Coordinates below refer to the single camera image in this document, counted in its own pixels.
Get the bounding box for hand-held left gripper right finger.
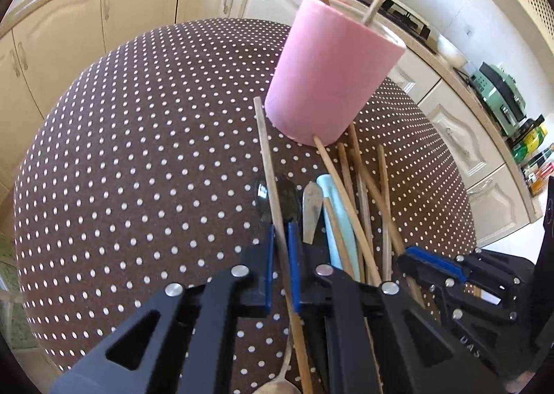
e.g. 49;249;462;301
287;222;508;394

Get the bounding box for condiment bottles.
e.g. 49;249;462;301
521;147;554;198

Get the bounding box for cream base cabinet run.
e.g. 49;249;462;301
175;0;546;248
0;0;185;152

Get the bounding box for black gas stove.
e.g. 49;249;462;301
255;0;438;53

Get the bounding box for light blue plastic utensil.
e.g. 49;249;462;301
315;174;366;284

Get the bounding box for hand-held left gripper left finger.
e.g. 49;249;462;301
50;224;276;394

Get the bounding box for white bowl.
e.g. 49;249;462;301
441;48;468;68

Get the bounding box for pile of wooden chopsticks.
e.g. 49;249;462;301
312;122;427;308

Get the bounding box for green kitchen appliance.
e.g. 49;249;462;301
470;62;528;137

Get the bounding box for brown polka dot tablecloth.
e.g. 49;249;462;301
13;17;479;394

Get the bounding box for metal spoon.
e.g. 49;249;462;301
251;331;304;394

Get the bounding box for metal table knife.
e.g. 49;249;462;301
302;181;324;245

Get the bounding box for pink cup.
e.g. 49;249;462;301
264;0;408;146

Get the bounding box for green bottle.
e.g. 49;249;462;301
511;126;548;163

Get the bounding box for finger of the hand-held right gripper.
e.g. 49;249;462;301
428;279;521;326
397;246;536;296

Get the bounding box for cream lattice wall cabinet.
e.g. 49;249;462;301
489;0;554;57

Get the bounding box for dark cloth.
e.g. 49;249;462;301
536;177;554;377

